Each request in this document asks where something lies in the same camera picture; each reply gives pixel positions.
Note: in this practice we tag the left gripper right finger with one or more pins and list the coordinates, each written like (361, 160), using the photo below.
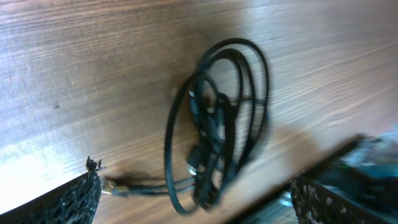
(315, 203)

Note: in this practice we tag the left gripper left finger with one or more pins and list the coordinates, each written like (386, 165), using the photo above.
(75, 202)

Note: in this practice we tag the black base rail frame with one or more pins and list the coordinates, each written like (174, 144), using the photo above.
(363, 170)

